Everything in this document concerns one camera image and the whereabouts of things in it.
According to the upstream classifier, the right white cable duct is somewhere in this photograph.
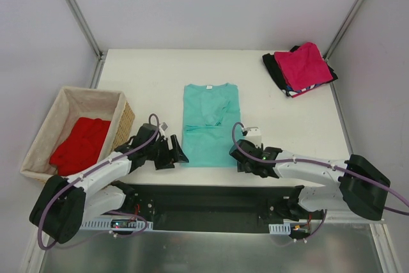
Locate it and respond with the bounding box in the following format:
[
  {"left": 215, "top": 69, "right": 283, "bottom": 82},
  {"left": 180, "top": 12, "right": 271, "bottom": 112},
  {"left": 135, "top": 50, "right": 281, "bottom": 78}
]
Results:
[{"left": 268, "top": 222, "right": 291, "bottom": 235}]

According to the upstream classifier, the aluminium frame post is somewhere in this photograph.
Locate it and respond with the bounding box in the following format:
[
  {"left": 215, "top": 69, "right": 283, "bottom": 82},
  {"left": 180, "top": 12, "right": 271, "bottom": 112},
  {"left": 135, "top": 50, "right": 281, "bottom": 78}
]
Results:
[
  {"left": 322, "top": 0, "right": 389, "bottom": 61},
  {"left": 47, "top": 0, "right": 106, "bottom": 61}
]

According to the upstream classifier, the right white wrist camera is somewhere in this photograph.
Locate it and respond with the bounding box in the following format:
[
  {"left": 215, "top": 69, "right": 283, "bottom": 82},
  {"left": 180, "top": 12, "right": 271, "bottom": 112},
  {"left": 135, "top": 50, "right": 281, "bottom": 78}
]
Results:
[{"left": 242, "top": 127, "right": 262, "bottom": 148}]

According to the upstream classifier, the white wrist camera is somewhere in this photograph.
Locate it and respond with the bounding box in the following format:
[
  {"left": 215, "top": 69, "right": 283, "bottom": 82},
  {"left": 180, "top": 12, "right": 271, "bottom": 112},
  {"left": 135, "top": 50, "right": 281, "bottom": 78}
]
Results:
[
  {"left": 159, "top": 122, "right": 168, "bottom": 137},
  {"left": 242, "top": 127, "right": 262, "bottom": 148}
]

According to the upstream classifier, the patterned t shirt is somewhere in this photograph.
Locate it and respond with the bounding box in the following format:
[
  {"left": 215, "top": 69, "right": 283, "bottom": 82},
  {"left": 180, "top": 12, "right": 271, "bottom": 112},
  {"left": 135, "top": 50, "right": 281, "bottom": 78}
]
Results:
[{"left": 283, "top": 84, "right": 321, "bottom": 98}]

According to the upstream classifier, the wicker basket with cloth liner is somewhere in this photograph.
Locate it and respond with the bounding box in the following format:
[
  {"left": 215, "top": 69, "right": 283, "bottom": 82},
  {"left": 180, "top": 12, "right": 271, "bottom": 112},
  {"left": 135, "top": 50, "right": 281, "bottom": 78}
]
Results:
[{"left": 20, "top": 86, "right": 135, "bottom": 184}]

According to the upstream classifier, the aluminium frame post right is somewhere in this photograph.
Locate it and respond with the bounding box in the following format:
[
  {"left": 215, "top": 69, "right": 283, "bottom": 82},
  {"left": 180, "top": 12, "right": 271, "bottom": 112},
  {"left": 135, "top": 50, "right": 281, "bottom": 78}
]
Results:
[{"left": 322, "top": 0, "right": 389, "bottom": 61}]

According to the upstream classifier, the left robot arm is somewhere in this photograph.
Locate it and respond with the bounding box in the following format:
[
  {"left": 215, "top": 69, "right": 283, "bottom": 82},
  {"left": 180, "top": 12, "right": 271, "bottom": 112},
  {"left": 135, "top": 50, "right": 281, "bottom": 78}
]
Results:
[{"left": 29, "top": 123, "right": 189, "bottom": 244}]

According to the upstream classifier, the pink t shirt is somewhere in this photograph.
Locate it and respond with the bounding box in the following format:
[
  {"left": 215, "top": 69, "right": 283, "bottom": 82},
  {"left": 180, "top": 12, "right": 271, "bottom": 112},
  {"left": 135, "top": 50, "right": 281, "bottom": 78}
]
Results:
[{"left": 274, "top": 42, "right": 333, "bottom": 91}]

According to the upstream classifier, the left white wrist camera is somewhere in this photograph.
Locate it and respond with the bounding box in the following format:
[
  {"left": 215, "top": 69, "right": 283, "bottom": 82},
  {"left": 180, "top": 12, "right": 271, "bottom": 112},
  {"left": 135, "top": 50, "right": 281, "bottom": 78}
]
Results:
[{"left": 159, "top": 122, "right": 168, "bottom": 137}]

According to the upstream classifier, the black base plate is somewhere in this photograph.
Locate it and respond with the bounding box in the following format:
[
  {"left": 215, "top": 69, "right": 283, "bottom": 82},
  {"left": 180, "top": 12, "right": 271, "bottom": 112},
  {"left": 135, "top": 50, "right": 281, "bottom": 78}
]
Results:
[{"left": 119, "top": 184, "right": 309, "bottom": 233}]

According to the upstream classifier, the aluminium frame post left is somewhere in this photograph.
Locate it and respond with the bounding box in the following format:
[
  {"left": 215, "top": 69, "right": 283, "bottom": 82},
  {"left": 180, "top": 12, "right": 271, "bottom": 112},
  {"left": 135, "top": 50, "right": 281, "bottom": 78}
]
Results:
[{"left": 47, "top": 0, "right": 106, "bottom": 61}]

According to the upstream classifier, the teal t shirt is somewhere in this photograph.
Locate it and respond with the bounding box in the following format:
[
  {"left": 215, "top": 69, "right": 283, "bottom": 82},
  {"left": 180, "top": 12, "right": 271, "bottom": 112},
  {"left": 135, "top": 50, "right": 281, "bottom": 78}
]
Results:
[{"left": 182, "top": 83, "right": 241, "bottom": 168}]

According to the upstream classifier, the black t shirt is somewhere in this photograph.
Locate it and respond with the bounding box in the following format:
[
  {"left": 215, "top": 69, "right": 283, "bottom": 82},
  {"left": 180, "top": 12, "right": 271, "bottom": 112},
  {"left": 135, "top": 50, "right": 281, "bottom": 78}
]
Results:
[{"left": 262, "top": 45, "right": 338, "bottom": 95}]

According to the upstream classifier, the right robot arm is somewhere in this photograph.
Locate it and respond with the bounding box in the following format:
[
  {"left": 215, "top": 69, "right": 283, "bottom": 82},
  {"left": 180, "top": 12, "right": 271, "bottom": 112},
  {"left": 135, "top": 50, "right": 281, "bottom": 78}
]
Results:
[{"left": 229, "top": 139, "right": 390, "bottom": 221}]

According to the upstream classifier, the red t shirt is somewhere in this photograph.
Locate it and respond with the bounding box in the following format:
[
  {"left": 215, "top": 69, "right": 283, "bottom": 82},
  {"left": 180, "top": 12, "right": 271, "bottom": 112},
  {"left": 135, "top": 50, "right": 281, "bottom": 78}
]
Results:
[{"left": 49, "top": 117, "right": 111, "bottom": 176}]

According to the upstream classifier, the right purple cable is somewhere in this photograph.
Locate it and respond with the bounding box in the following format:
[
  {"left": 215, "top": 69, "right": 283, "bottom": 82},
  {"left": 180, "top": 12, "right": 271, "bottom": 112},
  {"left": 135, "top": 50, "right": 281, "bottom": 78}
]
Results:
[{"left": 231, "top": 121, "right": 409, "bottom": 247}]

